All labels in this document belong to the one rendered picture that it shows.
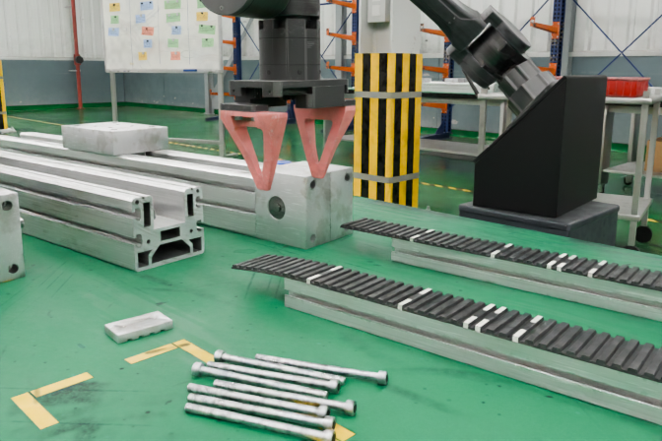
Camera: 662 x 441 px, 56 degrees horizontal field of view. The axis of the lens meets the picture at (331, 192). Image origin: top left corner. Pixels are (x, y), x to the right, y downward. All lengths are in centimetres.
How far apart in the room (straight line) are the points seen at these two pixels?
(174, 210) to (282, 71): 28
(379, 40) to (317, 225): 348
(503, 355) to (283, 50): 31
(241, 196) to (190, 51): 572
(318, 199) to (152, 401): 41
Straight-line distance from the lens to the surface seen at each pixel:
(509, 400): 48
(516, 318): 53
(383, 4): 413
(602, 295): 68
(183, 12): 662
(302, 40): 57
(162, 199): 81
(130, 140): 111
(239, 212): 88
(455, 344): 53
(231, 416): 44
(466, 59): 111
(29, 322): 64
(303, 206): 79
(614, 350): 50
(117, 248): 77
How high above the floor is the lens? 101
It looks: 11 degrees down
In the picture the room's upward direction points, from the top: straight up
